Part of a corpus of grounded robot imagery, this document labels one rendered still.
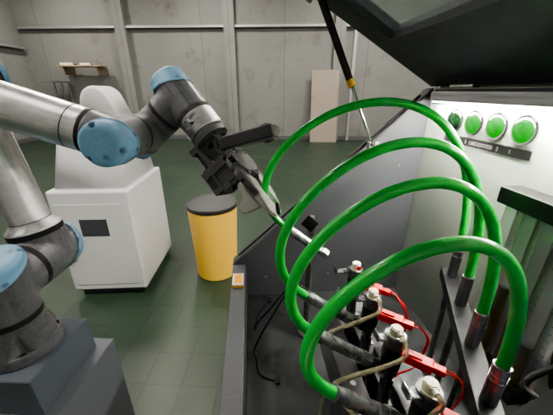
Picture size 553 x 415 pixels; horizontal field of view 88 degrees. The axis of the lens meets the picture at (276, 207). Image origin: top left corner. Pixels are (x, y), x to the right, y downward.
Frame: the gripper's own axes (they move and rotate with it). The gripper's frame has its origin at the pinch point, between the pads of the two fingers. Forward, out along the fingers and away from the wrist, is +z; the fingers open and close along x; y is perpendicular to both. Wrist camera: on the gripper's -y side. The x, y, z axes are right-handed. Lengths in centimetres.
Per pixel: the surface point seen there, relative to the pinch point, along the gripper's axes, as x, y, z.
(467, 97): -18.5, -40.6, 5.4
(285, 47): -798, -33, -415
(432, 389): 19.8, -8.8, 28.0
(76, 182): -87, 134, -105
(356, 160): 12.3, -17.3, 2.9
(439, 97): -26.5, -39.1, 1.7
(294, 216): 13.9, -6.3, 3.7
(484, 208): 13.4, -24.9, 16.3
